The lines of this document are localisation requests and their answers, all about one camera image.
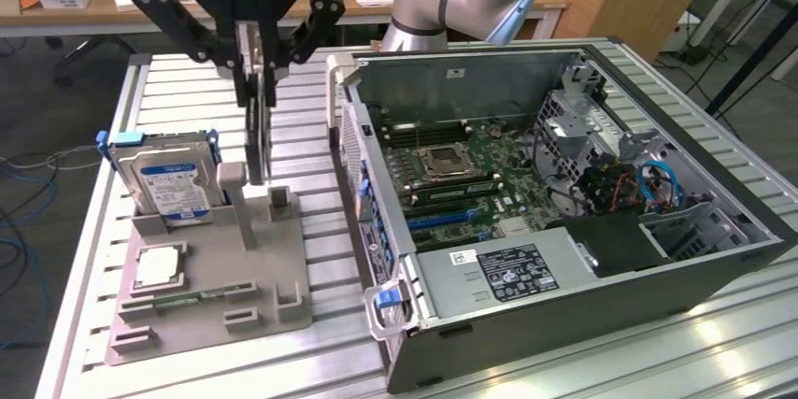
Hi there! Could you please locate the wooden desk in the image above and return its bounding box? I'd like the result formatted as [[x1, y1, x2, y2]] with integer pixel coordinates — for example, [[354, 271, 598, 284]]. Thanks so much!
[[0, 0, 570, 52]]

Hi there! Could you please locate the black RAM slot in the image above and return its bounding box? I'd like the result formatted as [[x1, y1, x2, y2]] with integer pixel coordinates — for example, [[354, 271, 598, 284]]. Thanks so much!
[[384, 130, 472, 147], [380, 119, 472, 135]]

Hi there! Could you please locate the hard disk with blue caddy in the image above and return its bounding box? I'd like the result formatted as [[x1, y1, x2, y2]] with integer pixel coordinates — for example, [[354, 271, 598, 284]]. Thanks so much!
[[92, 129, 220, 231]]

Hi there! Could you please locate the CPU socket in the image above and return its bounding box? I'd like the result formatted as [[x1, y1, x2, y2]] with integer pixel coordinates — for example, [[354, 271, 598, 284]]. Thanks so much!
[[418, 142, 470, 180]]

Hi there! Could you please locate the black installed RAM stick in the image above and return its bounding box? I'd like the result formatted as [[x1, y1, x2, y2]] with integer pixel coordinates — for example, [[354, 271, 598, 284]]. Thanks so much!
[[408, 186, 502, 207], [404, 175, 500, 195]]

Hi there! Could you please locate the silver drive cage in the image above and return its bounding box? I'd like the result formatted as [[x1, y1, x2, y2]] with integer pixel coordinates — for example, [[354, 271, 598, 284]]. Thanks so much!
[[532, 88, 631, 176]]

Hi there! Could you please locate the blue expansion slot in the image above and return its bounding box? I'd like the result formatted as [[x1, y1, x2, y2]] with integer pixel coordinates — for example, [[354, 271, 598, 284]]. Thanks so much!
[[404, 208, 476, 231]]

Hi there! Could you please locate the black expansion slot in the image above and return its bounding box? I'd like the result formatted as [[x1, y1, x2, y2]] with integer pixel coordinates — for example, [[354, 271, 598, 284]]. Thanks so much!
[[414, 230, 482, 250]]

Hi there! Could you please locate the silver CPU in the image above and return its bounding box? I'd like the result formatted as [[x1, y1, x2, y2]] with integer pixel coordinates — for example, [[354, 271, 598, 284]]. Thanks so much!
[[135, 250, 180, 287]]

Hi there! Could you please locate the grey parts rack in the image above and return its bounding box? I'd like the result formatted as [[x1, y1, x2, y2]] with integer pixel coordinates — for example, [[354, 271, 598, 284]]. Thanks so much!
[[104, 160, 316, 367]]

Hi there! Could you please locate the green RAM stick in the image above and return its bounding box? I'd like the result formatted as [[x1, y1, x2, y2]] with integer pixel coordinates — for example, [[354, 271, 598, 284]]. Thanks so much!
[[153, 290, 232, 312]]

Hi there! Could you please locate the grey power supply unit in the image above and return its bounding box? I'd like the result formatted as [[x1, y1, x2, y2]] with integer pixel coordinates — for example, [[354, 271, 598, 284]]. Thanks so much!
[[415, 226, 594, 321]]

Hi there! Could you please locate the black plastic shroud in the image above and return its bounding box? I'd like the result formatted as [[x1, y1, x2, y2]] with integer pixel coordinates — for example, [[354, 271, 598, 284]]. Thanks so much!
[[544, 211, 674, 278]]

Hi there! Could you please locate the black slanted stand pole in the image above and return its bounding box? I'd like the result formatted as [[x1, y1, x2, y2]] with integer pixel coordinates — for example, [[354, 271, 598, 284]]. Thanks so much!
[[703, 0, 798, 115]]

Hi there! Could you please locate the silver disk bay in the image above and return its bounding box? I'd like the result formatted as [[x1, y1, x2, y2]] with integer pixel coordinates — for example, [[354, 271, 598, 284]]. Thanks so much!
[[638, 200, 750, 263]]

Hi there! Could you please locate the black open PC case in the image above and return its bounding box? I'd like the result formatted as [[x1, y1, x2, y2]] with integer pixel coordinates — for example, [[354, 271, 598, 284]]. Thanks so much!
[[326, 36, 786, 394]]

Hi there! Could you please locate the white floor cable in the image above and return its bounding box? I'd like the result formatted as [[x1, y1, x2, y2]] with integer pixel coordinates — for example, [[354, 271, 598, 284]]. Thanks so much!
[[0, 146, 101, 171]]

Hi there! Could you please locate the blue floor cable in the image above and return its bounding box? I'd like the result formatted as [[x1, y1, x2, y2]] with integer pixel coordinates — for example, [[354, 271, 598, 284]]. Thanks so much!
[[0, 155, 51, 349]]

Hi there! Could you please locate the grey case handle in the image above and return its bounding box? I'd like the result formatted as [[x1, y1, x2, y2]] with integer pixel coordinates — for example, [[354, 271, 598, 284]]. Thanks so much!
[[363, 277, 419, 340]]

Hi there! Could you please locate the blue wire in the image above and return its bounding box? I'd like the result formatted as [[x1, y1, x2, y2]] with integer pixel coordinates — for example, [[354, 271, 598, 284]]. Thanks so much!
[[638, 160, 687, 213]]

